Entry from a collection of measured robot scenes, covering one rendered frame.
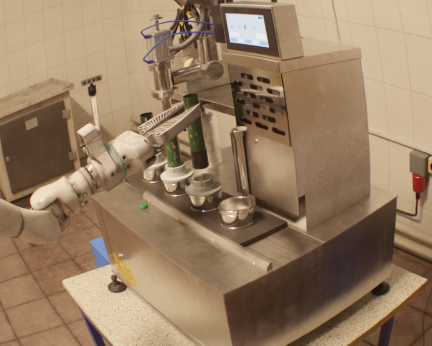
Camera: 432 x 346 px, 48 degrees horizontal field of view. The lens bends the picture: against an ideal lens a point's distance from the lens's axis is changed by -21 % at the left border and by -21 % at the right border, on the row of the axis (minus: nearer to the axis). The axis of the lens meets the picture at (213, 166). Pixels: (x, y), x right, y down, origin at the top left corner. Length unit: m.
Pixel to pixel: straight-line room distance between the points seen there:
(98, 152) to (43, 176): 3.15
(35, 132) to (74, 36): 1.11
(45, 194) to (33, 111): 3.06
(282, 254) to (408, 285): 0.47
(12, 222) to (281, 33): 0.58
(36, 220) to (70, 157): 3.27
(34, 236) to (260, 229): 0.45
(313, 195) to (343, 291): 0.24
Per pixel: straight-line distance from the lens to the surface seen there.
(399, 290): 1.38
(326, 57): 1.07
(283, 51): 1.00
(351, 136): 1.16
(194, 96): 1.19
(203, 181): 1.21
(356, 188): 1.21
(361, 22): 2.74
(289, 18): 1.01
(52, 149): 4.20
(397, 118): 2.73
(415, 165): 2.63
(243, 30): 1.06
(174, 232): 1.20
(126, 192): 1.42
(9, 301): 3.08
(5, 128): 4.05
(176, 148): 1.30
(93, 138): 1.08
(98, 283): 1.59
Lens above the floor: 1.56
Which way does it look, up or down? 21 degrees down
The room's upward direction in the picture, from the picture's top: 8 degrees counter-clockwise
